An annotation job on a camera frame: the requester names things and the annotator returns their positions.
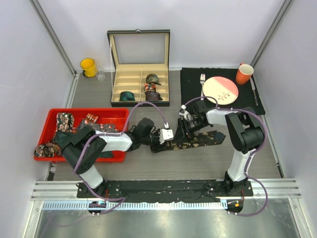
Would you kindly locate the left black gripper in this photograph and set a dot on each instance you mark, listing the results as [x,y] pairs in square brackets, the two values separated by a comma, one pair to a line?
[158,147]

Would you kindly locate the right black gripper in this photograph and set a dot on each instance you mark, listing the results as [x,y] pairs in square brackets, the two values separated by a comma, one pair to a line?
[183,132]

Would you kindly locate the black gold leaf tie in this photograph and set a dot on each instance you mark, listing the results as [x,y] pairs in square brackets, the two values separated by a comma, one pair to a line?
[211,138]

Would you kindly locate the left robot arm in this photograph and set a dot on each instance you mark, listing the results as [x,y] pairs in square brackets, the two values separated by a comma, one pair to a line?
[128,141]

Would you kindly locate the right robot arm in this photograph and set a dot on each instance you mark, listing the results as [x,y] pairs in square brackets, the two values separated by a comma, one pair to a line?
[246,131]

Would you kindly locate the rolled dark maroon tie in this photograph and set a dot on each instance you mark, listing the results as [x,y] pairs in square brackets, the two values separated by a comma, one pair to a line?
[153,96]

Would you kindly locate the red plastic bin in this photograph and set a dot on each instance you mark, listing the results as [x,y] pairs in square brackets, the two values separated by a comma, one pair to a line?
[115,116]

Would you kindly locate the pink cream plate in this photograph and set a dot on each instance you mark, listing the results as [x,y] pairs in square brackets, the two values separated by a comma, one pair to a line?
[222,89]

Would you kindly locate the silver fork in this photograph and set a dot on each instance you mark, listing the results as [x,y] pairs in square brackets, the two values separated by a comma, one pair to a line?
[202,81]

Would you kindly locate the rolled orange floral tie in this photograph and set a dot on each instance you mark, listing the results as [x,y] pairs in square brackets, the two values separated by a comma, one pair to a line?
[150,87]

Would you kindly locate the rolled green blue tie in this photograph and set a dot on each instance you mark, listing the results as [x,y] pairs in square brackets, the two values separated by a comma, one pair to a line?
[126,96]

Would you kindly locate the black tie storage box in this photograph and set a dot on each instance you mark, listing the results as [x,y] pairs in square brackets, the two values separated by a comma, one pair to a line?
[134,55]

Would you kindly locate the orange striped rolled tie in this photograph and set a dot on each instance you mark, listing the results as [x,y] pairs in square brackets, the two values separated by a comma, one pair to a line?
[91,118]

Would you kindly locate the silver knife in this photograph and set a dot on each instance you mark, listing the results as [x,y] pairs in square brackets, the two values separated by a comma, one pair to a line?
[254,91]

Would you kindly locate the dark green leaf tie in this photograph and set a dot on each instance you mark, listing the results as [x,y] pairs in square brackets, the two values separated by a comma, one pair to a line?
[72,144]

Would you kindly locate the orange mug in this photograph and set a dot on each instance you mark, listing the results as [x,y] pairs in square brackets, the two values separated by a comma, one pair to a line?
[244,73]

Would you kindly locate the clear glass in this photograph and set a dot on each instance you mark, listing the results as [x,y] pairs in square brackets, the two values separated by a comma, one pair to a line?
[100,75]

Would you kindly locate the yellow mug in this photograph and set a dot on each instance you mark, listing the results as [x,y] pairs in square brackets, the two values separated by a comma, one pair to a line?
[89,67]

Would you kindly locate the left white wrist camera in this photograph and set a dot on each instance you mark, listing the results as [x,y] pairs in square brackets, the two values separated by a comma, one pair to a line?
[165,135]

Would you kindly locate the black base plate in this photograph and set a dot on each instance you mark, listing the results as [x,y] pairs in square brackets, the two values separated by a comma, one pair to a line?
[164,191]

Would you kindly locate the aluminium front rail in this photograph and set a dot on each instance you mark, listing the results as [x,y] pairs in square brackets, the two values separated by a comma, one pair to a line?
[62,195]

